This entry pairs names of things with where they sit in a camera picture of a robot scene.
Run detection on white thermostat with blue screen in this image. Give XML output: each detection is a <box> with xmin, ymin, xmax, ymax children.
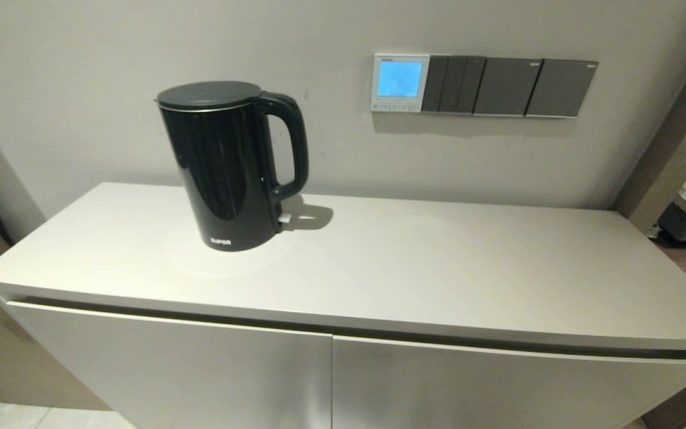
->
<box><xmin>371</xmin><ymin>54</ymin><xmax>431</xmax><ymax>114</ymax></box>

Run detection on black electric kettle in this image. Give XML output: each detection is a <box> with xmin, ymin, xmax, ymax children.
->
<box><xmin>157</xmin><ymin>81</ymin><xmax>310</xmax><ymax>253</ymax></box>

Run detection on white cabinet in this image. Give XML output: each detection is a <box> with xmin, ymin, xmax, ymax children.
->
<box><xmin>0</xmin><ymin>182</ymin><xmax>686</xmax><ymax>429</ymax></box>

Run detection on white cabinet door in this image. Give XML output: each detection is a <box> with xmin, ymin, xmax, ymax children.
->
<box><xmin>5</xmin><ymin>301</ymin><xmax>333</xmax><ymax>429</ymax></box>
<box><xmin>331</xmin><ymin>335</ymin><xmax>686</xmax><ymax>429</ymax></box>

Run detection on grey triple rocker wall switch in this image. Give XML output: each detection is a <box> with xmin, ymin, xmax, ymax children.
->
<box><xmin>422</xmin><ymin>55</ymin><xmax>488</xmax><ymax>115</ymax></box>

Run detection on grey single wall switch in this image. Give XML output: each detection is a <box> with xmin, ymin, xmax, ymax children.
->
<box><xmin>524</xmin><ymin>59</ymin><xmax>599</xmax><ymax>119</ymax></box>
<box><xmin>473</xmin><ymin>57</ymin><xmax>544</xmax><ymax>117</ymax></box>

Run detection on brown wooden door frame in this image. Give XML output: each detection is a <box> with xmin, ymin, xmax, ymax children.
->
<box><xmin>611</xmin><ymin>24</ymin><xmax>686</xmax><ymax>236</ymax></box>

